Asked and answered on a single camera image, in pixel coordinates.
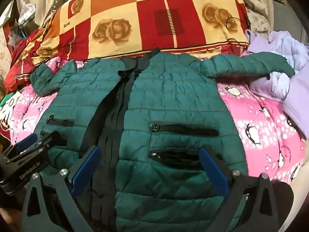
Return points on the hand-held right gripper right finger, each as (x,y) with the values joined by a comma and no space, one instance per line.
(213,171)

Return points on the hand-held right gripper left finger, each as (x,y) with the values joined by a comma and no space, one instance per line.
(87,169)

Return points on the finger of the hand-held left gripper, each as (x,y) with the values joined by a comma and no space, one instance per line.
(26,142)
(49,140)

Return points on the green puffer jacket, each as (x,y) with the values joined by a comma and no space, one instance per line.
(173,96)

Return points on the white and green cloth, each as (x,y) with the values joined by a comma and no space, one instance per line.
(7,111)

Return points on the pink penguin bedsheet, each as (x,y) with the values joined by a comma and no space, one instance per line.
(260,125)

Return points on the white plastic bag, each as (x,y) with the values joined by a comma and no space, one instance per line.
(29,9)

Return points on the lavender jacket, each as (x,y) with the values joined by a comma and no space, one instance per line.
(287,53)

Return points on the red checkered rose quilt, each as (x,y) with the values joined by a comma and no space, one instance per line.
(144,21)

